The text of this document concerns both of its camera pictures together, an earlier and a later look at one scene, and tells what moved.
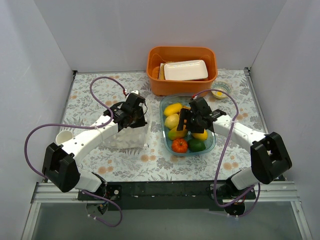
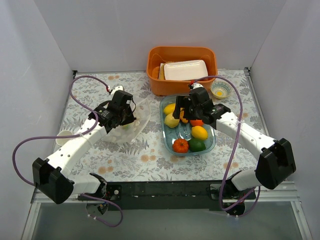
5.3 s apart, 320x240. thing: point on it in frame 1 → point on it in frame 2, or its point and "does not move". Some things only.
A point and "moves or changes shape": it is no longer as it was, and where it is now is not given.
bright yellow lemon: (203, 136) does not move
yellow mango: (172, 109) does not move
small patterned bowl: (222, 85) does not move
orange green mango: (174, 134) moves or changes shape
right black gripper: (191, 123) → (185, 110)
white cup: (63, 136) does not move
